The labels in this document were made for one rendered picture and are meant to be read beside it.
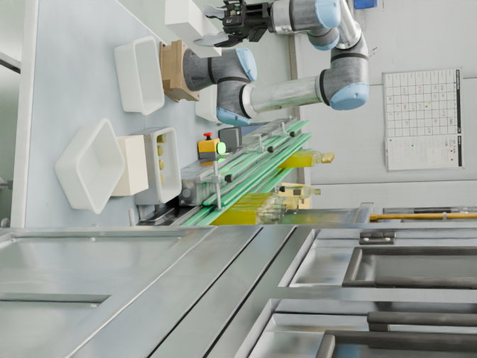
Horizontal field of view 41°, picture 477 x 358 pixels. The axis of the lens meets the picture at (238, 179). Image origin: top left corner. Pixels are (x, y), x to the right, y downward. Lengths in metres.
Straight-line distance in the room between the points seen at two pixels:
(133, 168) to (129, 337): 1.11
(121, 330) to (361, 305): 0.30
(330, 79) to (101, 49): 0.68
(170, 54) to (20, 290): 1.39
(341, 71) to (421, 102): 6.03
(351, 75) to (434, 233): 0.91
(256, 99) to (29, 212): 0.89
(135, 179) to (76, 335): 1.09
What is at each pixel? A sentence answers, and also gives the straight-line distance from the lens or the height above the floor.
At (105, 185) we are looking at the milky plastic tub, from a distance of 1.77.
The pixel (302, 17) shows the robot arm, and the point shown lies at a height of 1.36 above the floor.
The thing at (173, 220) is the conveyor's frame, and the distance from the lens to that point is 2.02.
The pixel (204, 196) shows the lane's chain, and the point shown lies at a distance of 2.24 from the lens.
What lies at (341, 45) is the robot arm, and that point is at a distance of 1.98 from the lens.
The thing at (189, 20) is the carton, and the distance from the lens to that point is 1.56.
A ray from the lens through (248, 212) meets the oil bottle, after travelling 2.18.
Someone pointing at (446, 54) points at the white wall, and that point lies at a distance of 7.97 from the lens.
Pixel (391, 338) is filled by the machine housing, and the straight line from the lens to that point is 0.78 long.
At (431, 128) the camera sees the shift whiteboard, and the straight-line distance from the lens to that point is 8.02.
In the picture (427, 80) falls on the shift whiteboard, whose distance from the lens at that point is 7.97.
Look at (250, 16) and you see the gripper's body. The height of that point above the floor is 1.24.
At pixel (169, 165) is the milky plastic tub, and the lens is 2.14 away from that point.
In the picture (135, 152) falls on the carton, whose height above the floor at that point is 0.82.
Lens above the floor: 1.64
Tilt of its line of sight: 17 degrees down
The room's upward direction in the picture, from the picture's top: 88 degrees clockwise
